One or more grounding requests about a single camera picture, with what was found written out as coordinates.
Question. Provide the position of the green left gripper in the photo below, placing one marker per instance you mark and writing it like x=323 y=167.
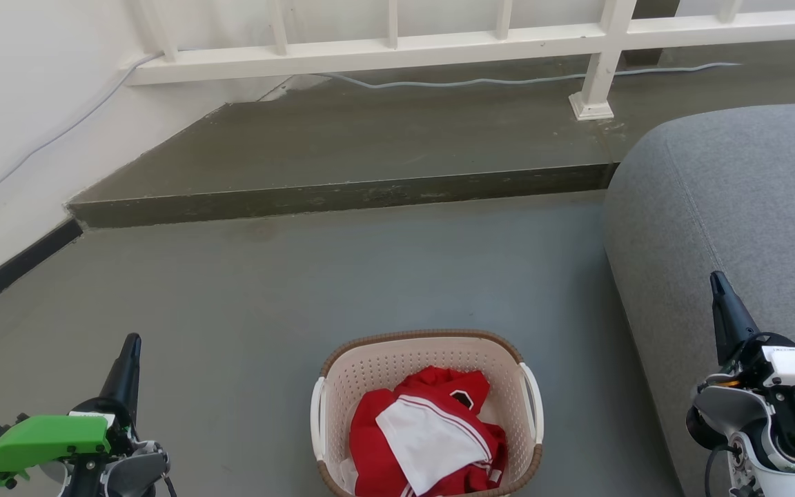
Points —
x=45 y=438

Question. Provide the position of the beige plastic laundry basket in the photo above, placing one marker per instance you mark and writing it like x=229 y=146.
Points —
x=397 y=362

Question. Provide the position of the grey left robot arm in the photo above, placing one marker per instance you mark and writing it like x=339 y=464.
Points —
x=128 y=473

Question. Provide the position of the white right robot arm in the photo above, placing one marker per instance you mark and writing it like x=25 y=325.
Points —
x=749 y=421

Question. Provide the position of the grey fabric sofa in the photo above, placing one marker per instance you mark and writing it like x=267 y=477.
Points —
x=749 y=207

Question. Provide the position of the black baseboard strip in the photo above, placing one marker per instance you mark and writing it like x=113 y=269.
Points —
x=18 y=266

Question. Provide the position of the white paper towel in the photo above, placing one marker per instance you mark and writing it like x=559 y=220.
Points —
x=347 y=476

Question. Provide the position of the red and white jersey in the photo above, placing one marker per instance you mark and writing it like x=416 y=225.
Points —
x=370 y=428

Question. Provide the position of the white wooden railing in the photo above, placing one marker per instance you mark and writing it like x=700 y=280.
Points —
x=370 y=52

